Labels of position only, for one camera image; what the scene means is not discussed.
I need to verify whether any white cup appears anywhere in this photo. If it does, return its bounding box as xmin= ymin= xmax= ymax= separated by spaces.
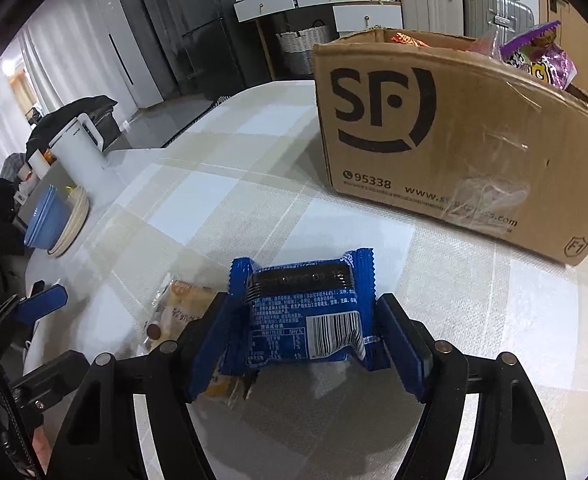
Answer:
xmin=28 ymin=152 xmax=50 ymax=181

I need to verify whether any purple snack packet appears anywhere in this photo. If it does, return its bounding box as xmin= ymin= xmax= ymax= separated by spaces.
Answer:
xmin=498 ymin=21 xmax=578 ymax=92

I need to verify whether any yellow pastry snack packet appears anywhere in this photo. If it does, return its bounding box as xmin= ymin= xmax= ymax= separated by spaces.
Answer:
xmin=144 ymin=280 xmax=257 ymax=408

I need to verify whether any blue snack packet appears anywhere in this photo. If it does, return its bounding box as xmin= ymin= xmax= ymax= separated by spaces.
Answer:
xmin=221 ymin=247 xmax=392 ymax=376

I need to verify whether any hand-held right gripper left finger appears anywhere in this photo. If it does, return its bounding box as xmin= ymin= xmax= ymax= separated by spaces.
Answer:
xmin=46 ymin=292 xmax=235 ymax=480

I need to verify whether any black jacket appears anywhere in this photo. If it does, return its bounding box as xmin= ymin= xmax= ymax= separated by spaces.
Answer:
xmin=26 ymin=95 xmax=121 ymax=161

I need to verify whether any white kettle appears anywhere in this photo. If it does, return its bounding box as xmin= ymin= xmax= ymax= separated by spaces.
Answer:
xmin=49 ymin=112 xmax=110 ymax=188

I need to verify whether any orange snack packet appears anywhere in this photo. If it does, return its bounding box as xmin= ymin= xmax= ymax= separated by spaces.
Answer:
xmin=393 ymin=31 xmax=432 ymax=48

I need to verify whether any woven laundry basket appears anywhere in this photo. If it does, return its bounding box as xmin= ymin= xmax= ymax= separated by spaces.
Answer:
xmin=276 ymin=19 xmax=337 ymax=77

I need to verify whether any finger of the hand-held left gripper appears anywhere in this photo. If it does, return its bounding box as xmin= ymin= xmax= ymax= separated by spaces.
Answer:
xmin=0 ymin=285 xmax=69 ymax=333

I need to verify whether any cardboard box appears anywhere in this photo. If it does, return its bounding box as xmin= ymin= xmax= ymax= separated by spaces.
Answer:
xmin=313 ymin=28 xmax=588 ymax=267

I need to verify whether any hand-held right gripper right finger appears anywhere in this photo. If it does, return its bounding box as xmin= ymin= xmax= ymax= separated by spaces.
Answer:
xmin=376 ymin=294 xmax=567 ymax=480

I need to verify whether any silver suitcase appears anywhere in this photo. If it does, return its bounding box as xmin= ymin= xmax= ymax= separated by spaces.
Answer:
xmin=462 ymin=0 xmax=534 ymax=38

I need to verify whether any white curtain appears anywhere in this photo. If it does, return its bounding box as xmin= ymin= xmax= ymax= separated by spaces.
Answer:
xmin=0 ymin=10 xmax=140 ymax=181

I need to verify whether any white standing air conditioner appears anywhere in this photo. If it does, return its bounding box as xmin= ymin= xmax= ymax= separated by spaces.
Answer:
xmin=86 ymin=0 xmax=165 ymax=108

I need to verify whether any grey refrigerator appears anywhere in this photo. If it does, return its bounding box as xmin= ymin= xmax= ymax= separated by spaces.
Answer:
xmin=124 ymin=0 xmax=275 ymax=106

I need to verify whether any beige suitcase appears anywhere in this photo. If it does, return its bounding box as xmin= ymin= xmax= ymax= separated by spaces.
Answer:
xmin=399 ymin=0 xmax=464 ymax=37

